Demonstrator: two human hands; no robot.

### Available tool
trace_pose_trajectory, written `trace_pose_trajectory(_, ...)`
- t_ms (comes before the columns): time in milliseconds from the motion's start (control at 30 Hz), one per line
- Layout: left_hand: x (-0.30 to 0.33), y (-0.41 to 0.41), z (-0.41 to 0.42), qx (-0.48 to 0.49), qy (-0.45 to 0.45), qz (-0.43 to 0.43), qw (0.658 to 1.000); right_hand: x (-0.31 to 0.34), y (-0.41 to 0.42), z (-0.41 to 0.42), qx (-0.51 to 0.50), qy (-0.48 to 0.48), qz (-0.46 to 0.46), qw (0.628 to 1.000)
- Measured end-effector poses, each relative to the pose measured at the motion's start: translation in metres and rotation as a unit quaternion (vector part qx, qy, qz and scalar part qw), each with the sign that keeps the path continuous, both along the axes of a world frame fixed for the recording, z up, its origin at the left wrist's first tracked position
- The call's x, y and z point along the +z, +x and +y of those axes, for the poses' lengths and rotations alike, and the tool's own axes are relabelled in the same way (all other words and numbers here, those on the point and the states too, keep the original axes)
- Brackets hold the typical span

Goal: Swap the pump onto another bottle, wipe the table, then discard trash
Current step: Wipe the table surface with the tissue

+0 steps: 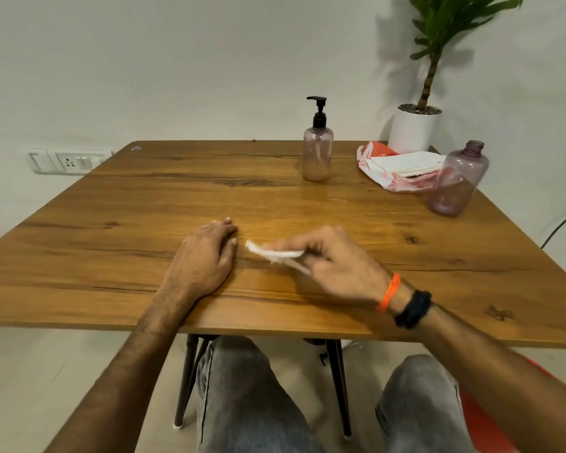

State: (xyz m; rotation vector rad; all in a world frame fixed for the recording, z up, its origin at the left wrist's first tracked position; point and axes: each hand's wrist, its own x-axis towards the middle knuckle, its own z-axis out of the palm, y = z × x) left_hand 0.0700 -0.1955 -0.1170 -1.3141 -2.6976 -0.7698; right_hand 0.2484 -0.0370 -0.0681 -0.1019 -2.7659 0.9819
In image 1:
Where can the person's right hand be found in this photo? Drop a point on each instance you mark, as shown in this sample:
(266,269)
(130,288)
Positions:
(344,273)

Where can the person's left hand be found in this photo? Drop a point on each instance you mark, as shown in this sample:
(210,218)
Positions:
(198,264)

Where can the white tissue sheet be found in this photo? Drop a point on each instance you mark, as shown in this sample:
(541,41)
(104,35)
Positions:
(276,253)

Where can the pink bottle with liquid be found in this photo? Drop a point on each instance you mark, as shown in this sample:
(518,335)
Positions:
(318,157)

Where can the pink plastic bottle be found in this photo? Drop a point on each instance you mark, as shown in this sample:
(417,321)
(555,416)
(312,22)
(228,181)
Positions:
(457,183)

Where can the person's left forearm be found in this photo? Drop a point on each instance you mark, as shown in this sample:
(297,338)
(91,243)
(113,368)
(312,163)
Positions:
(118,386)

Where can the person's right forearm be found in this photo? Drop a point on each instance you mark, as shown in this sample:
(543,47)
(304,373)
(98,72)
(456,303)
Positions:
(504,377)

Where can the orange thread wristband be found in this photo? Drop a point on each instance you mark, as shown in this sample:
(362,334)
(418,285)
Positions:
(389,293)

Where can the black braided wristband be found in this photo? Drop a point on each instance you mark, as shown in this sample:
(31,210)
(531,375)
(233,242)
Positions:
(414,310)

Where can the orange white plastic tissue pack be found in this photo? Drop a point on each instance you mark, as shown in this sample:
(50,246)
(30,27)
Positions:
(387,181)

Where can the stack of white tissues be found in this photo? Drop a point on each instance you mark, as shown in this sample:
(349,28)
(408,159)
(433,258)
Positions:
(405,164)

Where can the grey trousers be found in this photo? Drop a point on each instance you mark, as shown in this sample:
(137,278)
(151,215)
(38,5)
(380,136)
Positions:
(236,401)

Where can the white plant pot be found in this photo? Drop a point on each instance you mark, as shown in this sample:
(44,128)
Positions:
(412,134)

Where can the red plastic bin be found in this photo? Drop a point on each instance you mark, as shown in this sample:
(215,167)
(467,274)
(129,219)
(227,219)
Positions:
(481,429)

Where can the green potted plant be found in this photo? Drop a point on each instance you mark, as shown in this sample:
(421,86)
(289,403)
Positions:
(448,18)

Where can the white wall socket plate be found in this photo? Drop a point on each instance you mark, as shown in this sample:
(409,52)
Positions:
(71,161)

